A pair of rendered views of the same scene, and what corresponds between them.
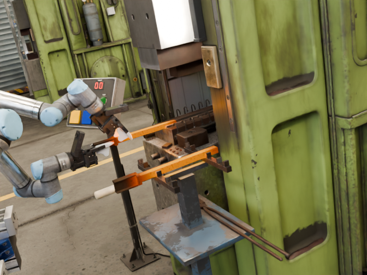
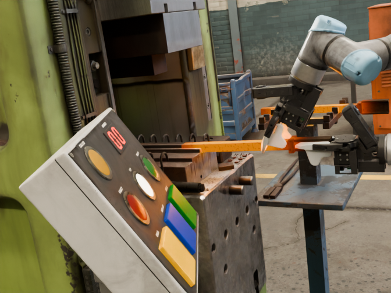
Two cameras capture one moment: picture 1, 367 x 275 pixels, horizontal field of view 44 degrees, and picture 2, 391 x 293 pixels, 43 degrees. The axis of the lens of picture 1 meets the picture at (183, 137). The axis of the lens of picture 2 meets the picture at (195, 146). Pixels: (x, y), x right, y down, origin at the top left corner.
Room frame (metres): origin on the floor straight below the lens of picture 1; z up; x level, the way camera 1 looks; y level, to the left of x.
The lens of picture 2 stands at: (2.85, 1.16, 1.34)
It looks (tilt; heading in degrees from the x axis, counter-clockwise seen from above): 14 degrees down; 234
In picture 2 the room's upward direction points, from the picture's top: 8 degrees counter-clockwise
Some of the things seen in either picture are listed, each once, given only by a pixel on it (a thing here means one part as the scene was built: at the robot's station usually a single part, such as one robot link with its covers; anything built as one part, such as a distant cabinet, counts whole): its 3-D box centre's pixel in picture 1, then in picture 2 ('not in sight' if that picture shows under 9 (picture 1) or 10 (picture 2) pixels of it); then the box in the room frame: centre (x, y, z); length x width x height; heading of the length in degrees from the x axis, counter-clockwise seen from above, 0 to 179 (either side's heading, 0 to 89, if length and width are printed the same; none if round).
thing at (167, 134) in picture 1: (199, 120); (137, 163); (2.17, -0.09, 0.96); 0.42 x 0.20 x 0.09; 117
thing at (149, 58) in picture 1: (187, 48); (116, 38); (2.17, -0.09, 1.32); 0.42 x 0.20 x 0.10; 117
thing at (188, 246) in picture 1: (193, 225); (310, 183); (1.56, 0.02, 0.73); 0.40 x 0.30 x 0.02; 25
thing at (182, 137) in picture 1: (193, 138); (209, 149); (1.94, -0.04, 0.95); 0.12 x 0.08 x 0.06; 117
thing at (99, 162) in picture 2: not in sight; (98, 163); (2.57, 0.52, 1.16); 0.05 x 0.03 x 0.04; 27
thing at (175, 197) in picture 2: not in sight; (180, 207); (2.38, 0.42, 1.01); 0.07 x 0.05 x 0.07; 52
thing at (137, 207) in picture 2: not in sight; (136, 207); (2.54, 0.55, 1.09); 0.05 x 0.03 x 0.04; 27
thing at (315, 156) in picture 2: not in sight; (313, 154); (1.93, 0.36, 0.98); 0.09 x 0.03 x 0.06; 120
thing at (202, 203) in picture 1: (231, 223); (292, 168); (1.50, -0.12, 0.74); 0.60 x 0.04 x 0.01; 27
